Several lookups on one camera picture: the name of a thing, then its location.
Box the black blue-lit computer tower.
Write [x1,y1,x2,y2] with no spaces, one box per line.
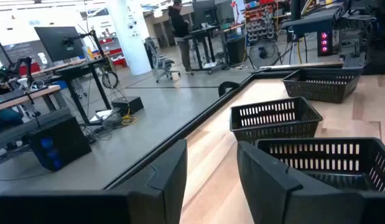
[27,114,93,172]

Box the black aluminium table frame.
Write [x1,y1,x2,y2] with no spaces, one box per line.
[103,60,345,190]

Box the black standing desk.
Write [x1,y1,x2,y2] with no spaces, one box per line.
[54,57,114,127]
[183,24,246,75]

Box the red shelf unit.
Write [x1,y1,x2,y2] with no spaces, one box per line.
[98,32,128,68]

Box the white pillar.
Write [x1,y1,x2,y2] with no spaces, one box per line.
[105,0,153,76]

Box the black frame clamp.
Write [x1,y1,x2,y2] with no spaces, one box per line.
[218,81,241,98]

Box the black pole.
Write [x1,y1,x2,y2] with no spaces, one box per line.
[290,0,302,21]

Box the black computer monitor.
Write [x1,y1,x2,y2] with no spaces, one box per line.
[34,26,85,63]

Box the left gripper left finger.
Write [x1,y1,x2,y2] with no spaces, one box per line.
[0,139,188,224]

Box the parts bin shelf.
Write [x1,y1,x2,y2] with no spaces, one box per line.
[244,1,277,43]

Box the tangled yellow cable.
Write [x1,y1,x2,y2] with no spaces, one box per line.
[120,108,138,126]

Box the person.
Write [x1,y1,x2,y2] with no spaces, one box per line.
[167,0,193,75]

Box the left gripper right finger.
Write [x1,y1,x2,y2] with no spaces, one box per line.
[237,141,385,224]

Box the grey office chair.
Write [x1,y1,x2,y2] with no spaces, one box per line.
[144,36,182,83]

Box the small black box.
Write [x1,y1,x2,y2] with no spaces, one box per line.
[111,96,145,118]

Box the black slotted plastic basket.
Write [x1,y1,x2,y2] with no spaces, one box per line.
[229,96,323,146]
[281,67,364,104]
[256,137,385,192]

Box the dark background monitor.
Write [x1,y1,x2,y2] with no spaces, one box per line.
[192,0,218,28]

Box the black floor fan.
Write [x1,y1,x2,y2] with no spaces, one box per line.
[248,40,281,70]

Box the black bin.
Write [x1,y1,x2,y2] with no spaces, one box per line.
[226,34,246,66]

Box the coiled black cable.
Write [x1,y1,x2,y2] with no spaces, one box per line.
[101,70,120,90]

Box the wooden top desk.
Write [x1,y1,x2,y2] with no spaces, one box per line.
[0,84,68,114]

